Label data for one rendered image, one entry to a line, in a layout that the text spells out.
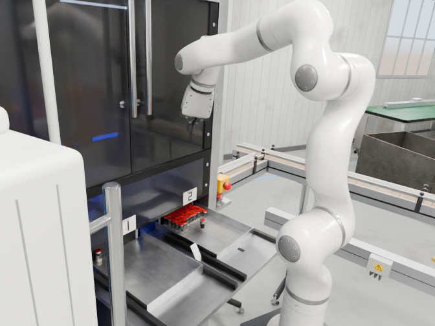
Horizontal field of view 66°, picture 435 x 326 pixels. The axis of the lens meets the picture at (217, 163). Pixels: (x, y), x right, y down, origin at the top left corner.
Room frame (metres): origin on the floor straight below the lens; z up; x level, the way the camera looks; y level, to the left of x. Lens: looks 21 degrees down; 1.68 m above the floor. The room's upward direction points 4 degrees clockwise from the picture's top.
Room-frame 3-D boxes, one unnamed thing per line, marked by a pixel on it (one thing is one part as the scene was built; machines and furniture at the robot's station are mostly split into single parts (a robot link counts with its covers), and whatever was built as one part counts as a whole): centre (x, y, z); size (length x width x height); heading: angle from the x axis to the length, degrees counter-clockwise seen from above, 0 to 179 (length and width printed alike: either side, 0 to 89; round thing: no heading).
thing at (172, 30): (1.26, 0.17, 1.51); 0.43 x 0.01 x 0.59; 143
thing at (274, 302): (2.00, -0.58, 0.07); 0.50 x 0.08 x 0.14; 143
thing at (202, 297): (1.09, 0.08, 0.87); 0.70 x 0.48 x 0.02; 143
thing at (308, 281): (0.73, -0.24, 1.16); 0.19 x 0.12 x 0.24; 132
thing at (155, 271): (1.00, 0.24, 0.90); 0.34 x 0.26 x 0.04; 53
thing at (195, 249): (1.04, 0.02, 0.91); 0.14 x 0.03 x 0.06; 53
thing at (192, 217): (1.32, 0.11, 0.91); 0.18 x 0.02 x 0.05; 143
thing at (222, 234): (1.27, 0.04, 0.90); 0.34 x 0.26 x 0.04; 53
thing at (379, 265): (1.63, -0.97, 0.50); 0.12 x 0.05 x 0.09; 53
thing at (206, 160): (1.41, 0.05, 1.40); 0.05 x 0.01 x 0.80; 143
